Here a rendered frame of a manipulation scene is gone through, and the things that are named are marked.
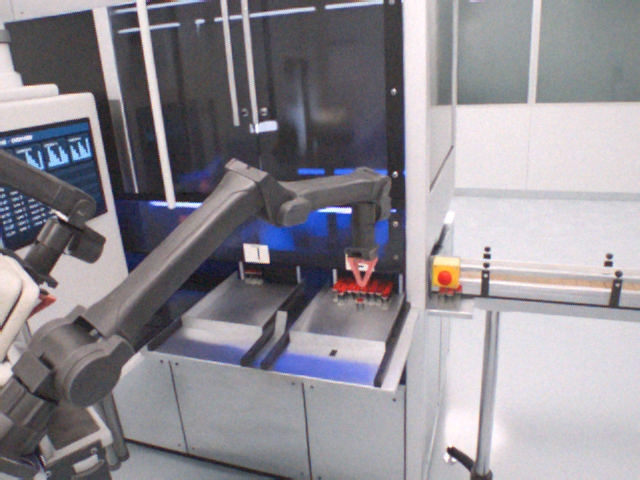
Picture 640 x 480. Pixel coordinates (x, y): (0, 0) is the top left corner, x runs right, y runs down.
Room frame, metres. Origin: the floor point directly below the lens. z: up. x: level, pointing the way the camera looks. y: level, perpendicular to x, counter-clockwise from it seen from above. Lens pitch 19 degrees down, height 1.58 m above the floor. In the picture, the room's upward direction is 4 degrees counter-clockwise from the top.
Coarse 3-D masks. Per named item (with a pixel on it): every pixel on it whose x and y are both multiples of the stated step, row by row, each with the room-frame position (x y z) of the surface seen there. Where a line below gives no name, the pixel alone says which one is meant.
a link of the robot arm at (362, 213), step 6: (354, 204) 1.12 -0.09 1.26; (360, 204) 1.11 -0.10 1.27; (366, 204) 1.11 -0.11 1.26; (372, 204) 1.12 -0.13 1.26; (354, 210) 1.12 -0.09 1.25; (360, 210) 1.11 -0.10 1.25; (366, 210) 1.11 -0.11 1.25; (372, 210) 1.11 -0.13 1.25; (354, 216) 1.11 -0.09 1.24; (360, 216) 1.11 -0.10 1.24; (366, 216) 1.10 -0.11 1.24; (372, 216) 1.11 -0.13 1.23; (354, 222) 1.11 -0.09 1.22; (360, 222) 1.10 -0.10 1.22; (366, 222) 1.10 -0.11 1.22; (372, 222) 1.11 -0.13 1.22
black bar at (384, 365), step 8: (408, 304) 1.30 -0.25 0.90; (408, 312) 1.28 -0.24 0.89; (400, 320) 1.21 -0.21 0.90; (400, 328) 1.17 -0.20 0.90; (392, 336) 1.13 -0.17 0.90; (392, 344) 1.09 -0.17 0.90; (392, 352) 1.06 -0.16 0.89; (384, 360) 1.02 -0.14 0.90; (384, 368) 0.99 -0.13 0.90; (376, 376) 0.96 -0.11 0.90; (384, 376) 0.97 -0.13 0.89; (376, 384) 0.94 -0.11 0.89
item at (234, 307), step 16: (224, 288) 1.51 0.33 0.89; (240, 288) 1.53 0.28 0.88; (256, 288) 1.52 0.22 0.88; (272, 288) 1.51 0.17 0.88; (288, 288) 1.50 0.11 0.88; (304, 288) 1.49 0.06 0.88; (208, 304) 1.41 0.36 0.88; (224, 304) 1.41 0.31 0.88; (240, 304) 1.41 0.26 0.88; (256, 304) 1.40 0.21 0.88; (272, 304) 1.39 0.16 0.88; (192, 320) 1.27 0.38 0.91; (208, 320) 1.25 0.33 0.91; (224, 320) 1.31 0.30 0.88; (240, 320) 1.30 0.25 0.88; (256, 320) 1.30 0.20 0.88; (272, 320) 1.26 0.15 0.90; (256, 336) 1.20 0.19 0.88
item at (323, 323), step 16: (320, 304) 1.37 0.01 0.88; (336, 304) 1.37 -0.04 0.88; (352, 304) 1.36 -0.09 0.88; (368, 304) 1.35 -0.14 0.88; (400, 304) 1.28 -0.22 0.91; (304, 320) 1.26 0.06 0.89; (320, 320) 1.27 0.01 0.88; (336, 320) 1.26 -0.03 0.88; (352, 320) 1.26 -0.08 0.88; (368, 320) 1.25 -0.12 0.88; (384, 320) 1.25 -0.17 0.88; (304, 336) 1.15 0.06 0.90; (320, 336) 1.14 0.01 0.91; (336, 336) 1.12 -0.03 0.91; (352, 336) 1.17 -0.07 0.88; (368, 336) 1.17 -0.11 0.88; (384, 336) 1.16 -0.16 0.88; (384, 352) 1.08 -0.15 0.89
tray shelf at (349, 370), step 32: (320, 288) 1.49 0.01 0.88; (288, 320) 1.29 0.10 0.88; (416, 320) 1.24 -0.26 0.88; (160, 352) 1.15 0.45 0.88; (192, 352) 1.14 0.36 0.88; (224, 352) 1.13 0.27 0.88; (288, 352) 1.12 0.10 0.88; (320, 352) 1.11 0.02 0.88; (352, 352) 1.10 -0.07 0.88; (320, 384) 0.99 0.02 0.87; (352, 384) 0.96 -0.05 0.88; (384, 384) 0.95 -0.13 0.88
